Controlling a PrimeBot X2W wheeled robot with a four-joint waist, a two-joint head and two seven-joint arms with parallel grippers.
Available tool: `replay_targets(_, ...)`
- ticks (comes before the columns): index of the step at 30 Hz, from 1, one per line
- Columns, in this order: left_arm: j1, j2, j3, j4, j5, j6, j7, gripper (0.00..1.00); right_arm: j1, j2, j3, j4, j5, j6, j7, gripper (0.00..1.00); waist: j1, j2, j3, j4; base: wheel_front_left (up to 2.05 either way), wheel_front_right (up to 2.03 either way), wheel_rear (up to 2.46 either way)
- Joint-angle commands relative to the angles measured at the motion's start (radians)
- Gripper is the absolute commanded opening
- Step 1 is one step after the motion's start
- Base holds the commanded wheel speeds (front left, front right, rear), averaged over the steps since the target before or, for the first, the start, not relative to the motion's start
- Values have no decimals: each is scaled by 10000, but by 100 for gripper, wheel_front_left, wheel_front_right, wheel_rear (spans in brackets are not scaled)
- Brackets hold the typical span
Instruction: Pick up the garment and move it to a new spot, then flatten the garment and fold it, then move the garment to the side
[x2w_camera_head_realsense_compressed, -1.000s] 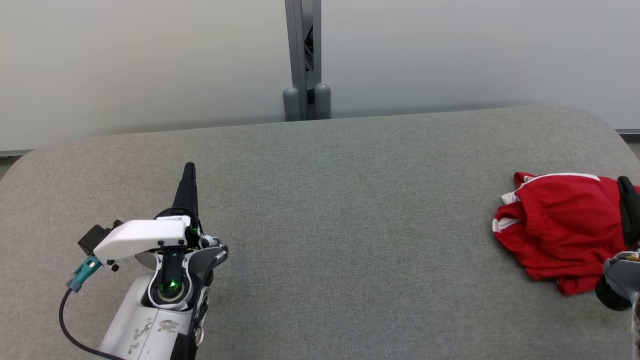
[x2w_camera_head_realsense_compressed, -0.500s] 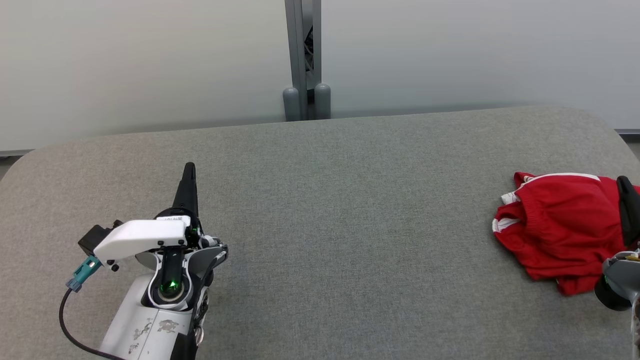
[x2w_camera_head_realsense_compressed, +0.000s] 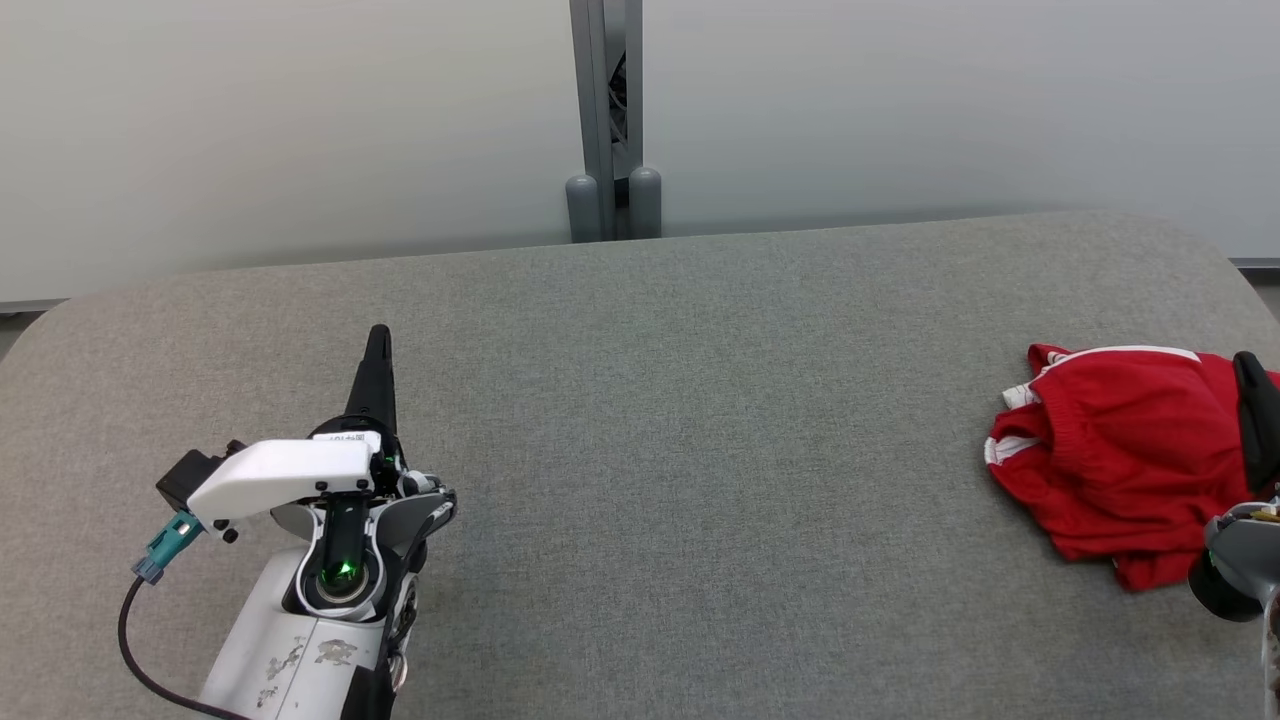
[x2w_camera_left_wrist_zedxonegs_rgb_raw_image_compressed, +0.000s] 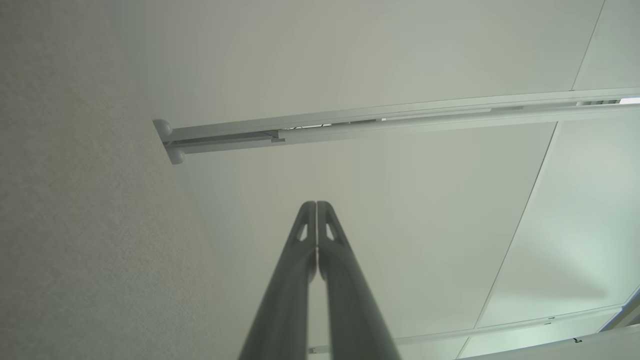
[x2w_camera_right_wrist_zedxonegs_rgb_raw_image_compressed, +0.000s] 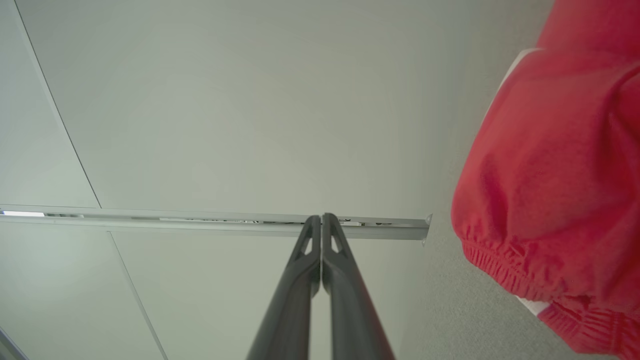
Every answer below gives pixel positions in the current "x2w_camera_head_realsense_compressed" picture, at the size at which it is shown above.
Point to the grey cylindrical post foot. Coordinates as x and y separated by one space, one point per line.
646 205
582 210

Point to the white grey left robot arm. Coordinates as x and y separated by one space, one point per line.
300 650

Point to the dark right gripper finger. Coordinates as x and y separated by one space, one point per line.
1262 420

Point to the red shorts with white stripe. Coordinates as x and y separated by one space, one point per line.
1120 440

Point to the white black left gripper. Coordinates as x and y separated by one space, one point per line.
280 470

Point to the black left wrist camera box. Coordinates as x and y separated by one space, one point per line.
185 480

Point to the grey fabric padded surface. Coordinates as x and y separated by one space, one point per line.
700 450

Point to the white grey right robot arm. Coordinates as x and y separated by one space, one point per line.
1245 560

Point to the grey metal partition post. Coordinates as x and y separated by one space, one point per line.
605 90

